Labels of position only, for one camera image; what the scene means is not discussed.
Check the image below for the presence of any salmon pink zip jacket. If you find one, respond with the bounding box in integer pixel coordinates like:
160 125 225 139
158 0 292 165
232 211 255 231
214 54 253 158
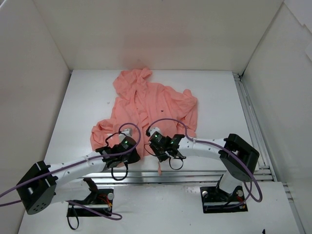
90 68 198 160

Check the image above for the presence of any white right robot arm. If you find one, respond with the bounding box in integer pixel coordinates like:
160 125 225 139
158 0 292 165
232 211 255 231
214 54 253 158
146 128 261 201

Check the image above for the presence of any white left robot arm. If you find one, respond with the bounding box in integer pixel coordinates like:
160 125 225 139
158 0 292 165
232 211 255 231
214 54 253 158
17 136 140 215

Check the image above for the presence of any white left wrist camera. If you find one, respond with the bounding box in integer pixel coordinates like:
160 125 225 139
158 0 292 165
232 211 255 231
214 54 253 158
118 128 132 142

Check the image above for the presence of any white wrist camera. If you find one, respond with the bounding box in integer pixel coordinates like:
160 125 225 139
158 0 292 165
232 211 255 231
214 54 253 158
118 128 132 142
145 126 161 137

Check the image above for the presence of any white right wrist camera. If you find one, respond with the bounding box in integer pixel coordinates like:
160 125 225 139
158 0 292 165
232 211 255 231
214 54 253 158
145 126 161 137

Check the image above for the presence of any aluminium front rail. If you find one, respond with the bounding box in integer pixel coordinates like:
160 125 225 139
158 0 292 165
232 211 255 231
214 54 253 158
77 171 225 186

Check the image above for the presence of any aluminium rail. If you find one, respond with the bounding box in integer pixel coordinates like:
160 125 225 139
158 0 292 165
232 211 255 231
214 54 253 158
233 73 305 234
77 171 225 186

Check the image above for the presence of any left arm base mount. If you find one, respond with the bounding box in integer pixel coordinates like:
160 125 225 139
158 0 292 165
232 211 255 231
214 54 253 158
66 178 114 231

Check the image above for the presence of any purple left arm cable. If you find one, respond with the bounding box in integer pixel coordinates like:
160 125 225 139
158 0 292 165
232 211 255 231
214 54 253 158
0 122 142 221

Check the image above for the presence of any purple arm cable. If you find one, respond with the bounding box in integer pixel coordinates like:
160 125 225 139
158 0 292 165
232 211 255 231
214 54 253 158
145 117 263 209
0 122 142 221

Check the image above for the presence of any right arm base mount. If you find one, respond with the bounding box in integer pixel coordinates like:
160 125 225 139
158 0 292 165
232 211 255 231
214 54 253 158
200 175 248 214

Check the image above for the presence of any aluminium right side rail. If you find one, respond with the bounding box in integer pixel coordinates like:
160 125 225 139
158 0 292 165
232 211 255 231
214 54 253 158
233 73 305 234

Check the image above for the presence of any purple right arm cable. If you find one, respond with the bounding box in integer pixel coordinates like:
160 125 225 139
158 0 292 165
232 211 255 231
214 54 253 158
145 117 263 209

